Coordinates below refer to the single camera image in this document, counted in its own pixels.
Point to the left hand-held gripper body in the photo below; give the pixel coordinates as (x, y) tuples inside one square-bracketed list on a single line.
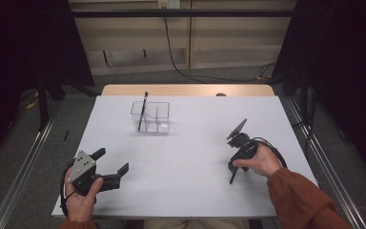
[(82, 167)]

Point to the clear acrylic organizer box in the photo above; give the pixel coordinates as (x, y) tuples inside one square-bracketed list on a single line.
[(158, 122)]

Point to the black horizontal bar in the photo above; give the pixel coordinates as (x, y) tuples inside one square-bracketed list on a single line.
[(184, 13)]

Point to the black pointed-tip makeup brush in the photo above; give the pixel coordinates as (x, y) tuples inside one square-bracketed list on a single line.
[(143, 111)]

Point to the wooden table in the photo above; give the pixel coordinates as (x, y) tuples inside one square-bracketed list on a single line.
[(184, 90)]

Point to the aluminium floor rail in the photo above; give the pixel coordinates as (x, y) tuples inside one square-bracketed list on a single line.
[(22, 171), (327, 165)]

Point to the white table mat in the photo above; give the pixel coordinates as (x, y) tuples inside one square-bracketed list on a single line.
[(187, 165)]

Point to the white wall socket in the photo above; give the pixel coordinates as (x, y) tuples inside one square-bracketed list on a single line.
[(169, 4)]

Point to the person's right hand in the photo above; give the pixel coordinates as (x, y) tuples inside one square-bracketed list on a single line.
[(265, 162)]

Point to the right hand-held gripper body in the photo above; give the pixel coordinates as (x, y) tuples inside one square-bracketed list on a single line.
[(246, 149)]

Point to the small black floor object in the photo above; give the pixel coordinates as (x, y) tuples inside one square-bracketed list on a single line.
[(66, 135)]

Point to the person's left hand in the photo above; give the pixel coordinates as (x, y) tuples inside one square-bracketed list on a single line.
[(81, 206)]

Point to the black curtain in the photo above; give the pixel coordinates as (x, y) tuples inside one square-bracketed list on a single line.
[(346, 63), (19, 47)]

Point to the beige wall trim strip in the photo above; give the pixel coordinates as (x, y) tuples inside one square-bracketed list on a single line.
[(189, 38)]

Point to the black metal stand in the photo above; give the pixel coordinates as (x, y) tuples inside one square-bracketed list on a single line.
[(43, 105), (304, 95)]

